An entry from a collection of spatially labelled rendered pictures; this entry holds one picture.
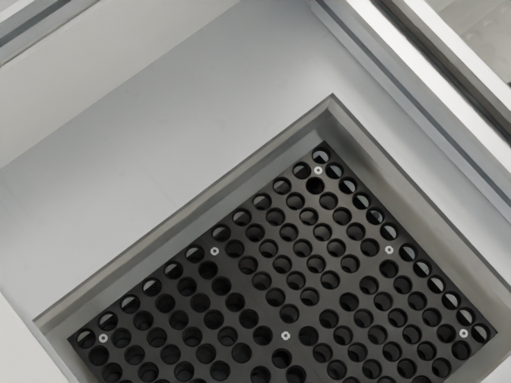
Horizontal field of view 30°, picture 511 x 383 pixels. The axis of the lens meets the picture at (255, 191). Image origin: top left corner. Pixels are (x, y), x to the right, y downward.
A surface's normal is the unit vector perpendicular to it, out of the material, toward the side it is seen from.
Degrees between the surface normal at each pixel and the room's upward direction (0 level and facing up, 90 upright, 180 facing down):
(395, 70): 90
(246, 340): 0
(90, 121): 0
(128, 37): 90
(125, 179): 0
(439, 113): 90
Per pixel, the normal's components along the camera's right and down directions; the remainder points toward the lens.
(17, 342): 0.06, -0.33
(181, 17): 0.64, 0.74
